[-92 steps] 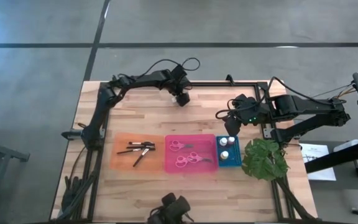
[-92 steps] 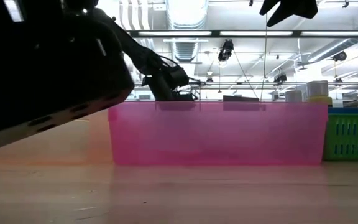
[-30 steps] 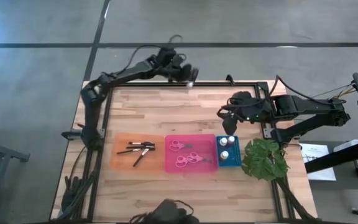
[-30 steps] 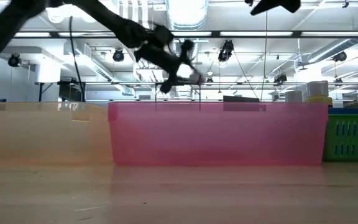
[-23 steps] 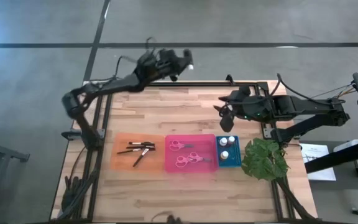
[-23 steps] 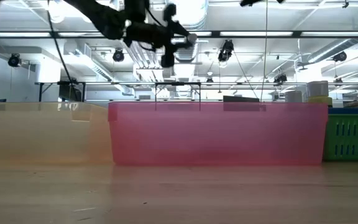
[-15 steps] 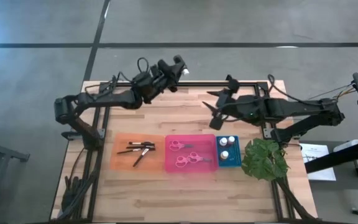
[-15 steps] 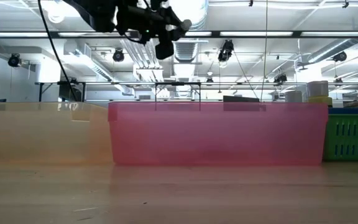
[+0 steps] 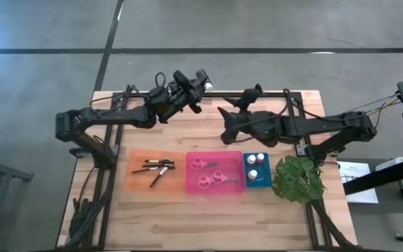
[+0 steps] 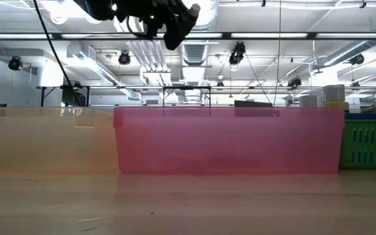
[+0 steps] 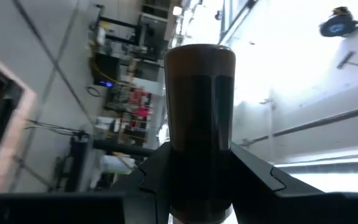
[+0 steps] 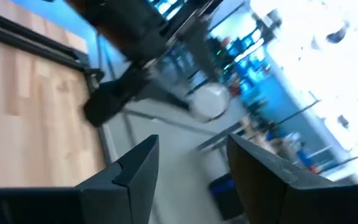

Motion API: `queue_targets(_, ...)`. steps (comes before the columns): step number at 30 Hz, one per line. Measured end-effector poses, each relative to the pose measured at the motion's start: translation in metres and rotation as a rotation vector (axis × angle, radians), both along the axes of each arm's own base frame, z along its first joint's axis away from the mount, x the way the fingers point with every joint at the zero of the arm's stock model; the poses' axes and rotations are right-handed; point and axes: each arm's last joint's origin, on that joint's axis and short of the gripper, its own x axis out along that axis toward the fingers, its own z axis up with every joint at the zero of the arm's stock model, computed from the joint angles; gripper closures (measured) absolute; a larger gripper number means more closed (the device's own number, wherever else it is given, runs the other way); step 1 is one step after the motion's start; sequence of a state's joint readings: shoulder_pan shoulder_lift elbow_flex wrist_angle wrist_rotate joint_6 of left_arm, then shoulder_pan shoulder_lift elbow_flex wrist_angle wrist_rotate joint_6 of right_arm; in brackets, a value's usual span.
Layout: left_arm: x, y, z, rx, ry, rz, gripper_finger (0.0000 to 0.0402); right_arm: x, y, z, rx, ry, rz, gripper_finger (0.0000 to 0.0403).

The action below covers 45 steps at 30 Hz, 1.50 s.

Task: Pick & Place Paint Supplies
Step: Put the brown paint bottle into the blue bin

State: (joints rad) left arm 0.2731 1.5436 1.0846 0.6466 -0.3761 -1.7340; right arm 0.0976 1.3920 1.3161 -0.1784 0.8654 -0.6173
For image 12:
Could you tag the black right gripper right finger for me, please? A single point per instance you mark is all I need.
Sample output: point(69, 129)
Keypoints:
point(259, 186)

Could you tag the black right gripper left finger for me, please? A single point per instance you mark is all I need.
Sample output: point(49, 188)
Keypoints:
point(132, 186)

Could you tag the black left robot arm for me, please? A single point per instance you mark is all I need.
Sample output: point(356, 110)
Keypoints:
point(126, 28)

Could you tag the dark blue bin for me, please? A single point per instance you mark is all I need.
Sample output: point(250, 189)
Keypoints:
point(225, 199)

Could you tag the white round bin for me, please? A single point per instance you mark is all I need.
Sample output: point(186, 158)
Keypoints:
point(210, 101)

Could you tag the black aluminium table frame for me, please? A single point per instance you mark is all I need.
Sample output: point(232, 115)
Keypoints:
point(42, 49)

